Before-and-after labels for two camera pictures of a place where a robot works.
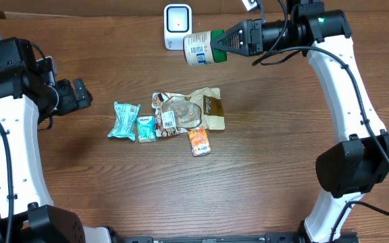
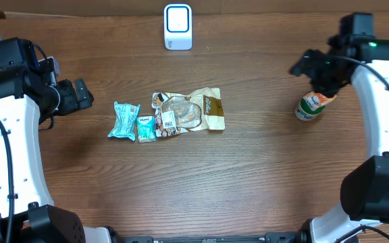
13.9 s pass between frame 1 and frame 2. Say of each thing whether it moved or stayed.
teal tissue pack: stayed
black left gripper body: stayed
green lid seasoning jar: moved
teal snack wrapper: stayed
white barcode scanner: stayed
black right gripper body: moved
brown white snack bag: stayed
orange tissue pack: moved
